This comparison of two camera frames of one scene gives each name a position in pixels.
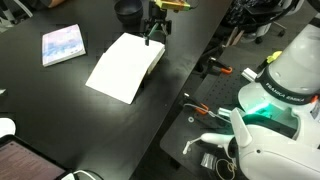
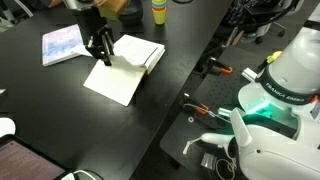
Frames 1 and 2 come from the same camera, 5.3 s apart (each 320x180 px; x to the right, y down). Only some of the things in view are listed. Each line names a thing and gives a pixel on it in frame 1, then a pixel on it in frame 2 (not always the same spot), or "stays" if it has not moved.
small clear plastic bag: x=209 y=161 stays
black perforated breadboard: x=206 y=111 stays
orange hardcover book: x=123 y=69 stays
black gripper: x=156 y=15 → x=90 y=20
